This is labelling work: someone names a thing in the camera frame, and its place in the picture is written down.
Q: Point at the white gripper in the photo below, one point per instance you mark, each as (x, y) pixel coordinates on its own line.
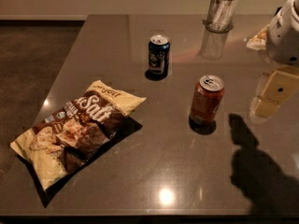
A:
(285, 34)

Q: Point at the red coke can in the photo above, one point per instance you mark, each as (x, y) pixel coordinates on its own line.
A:
(206, 100)

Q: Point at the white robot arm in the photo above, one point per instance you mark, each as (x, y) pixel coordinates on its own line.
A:
(278, 43)

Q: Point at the dark blue soda can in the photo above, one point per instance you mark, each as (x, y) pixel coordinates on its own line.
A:
(159, 48)

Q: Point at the brown and cream chip bag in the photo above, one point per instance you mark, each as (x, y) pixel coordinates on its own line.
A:
(63, 142)

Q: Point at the pale snack packet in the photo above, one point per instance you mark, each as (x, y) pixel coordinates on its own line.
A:
(258, 42)

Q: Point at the clear cup with white utensils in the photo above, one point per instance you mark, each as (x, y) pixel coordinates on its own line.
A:
(220, 15)

